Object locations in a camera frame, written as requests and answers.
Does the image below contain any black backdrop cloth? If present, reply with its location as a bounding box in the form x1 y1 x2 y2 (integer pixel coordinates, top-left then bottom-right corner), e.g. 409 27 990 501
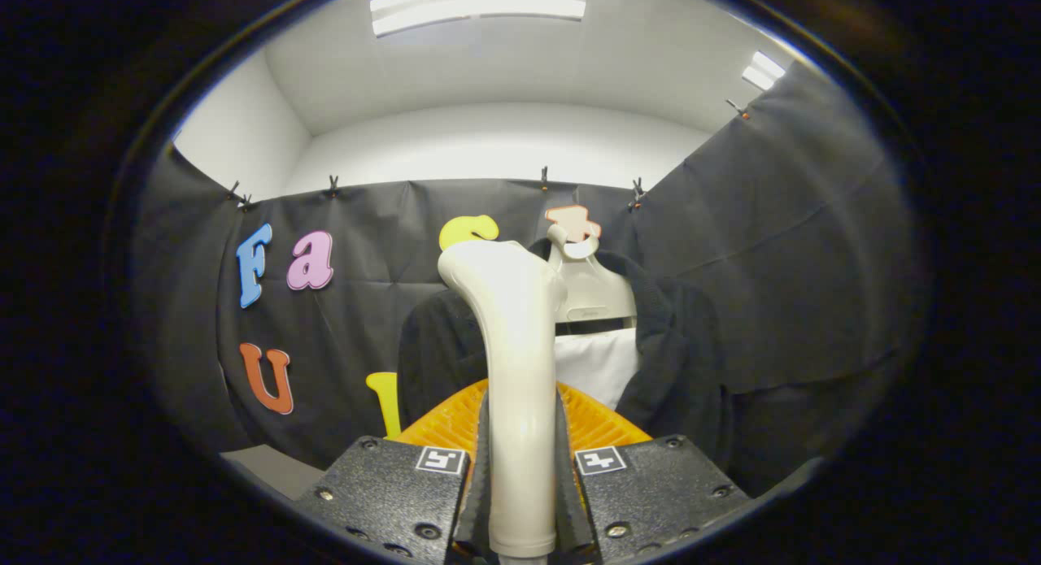
130 61 928 501

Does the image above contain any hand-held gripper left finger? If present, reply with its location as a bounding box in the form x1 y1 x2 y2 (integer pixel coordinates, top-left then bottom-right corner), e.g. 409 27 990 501
293 378 491 565

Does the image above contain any white clothes hanger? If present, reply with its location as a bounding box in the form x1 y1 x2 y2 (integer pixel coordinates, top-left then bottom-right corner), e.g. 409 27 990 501
547 222 638 327

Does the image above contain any small ceiling light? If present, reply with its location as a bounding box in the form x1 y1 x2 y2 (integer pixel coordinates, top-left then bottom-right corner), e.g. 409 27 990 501
741 50 787 92

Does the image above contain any black blazer jacket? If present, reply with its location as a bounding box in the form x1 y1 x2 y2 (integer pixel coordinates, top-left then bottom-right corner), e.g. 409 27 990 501
397 238 737 501

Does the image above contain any long ceiling light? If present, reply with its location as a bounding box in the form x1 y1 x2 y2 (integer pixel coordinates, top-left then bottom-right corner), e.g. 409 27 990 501
370 0 592 37

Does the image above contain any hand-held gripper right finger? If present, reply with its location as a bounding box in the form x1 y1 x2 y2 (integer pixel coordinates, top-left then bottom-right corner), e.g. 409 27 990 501
555 380 753 565

